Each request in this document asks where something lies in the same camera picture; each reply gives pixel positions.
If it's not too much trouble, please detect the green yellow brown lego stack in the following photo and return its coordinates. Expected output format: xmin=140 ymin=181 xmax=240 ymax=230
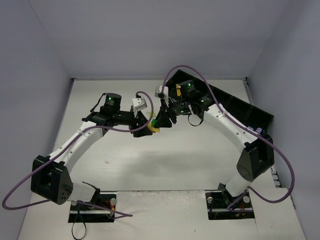
xmin=147 ymin=119 xmax=160 ymax=133

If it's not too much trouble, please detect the long yellow lego brick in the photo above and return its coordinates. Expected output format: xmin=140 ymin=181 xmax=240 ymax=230
xmin=176 ymin=84 xmax=181 ymax=97

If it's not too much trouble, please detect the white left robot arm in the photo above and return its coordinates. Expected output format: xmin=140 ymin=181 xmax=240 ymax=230
xmin=30 ymin=91 xmax=153 ymax=205

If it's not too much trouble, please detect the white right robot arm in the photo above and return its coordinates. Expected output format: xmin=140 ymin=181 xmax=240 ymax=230
xmin=154 ymin=80 xmax=275 ymax=198

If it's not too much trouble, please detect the black compartment sorting tray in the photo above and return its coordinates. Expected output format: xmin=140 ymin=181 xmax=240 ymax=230
xmin=165 ymin=70 xmax=274 ymax=138

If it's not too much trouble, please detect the lavender lego in tray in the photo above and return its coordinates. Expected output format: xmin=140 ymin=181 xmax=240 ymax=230
xmin=255 ymin=127 xmax=263 ymax=135

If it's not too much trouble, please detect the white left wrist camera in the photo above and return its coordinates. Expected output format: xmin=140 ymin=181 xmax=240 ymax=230
xmin=132 ymin=97 xmax=147 ymax=112

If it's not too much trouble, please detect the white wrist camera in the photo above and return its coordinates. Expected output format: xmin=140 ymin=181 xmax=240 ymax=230
xmin=132 ymin=97 xmax=147 ymax=112
xmin=154 ymin=85 xmax=169 ymax=99

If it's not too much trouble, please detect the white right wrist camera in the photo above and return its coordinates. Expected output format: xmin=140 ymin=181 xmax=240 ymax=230
xmin=154 ymin=85 xmax=169 ymax=99

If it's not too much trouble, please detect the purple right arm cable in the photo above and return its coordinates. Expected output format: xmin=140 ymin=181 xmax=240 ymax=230
xmin=161 ymin=65 xmax=296 ymax=213

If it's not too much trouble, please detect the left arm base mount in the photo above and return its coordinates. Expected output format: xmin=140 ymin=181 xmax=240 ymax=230
xmin=68 ymin=193 xmax=117 ymax=223

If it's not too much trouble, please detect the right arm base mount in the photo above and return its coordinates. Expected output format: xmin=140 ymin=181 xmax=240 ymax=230
xmin=205 ymin=190 xmax=255 ymax=221

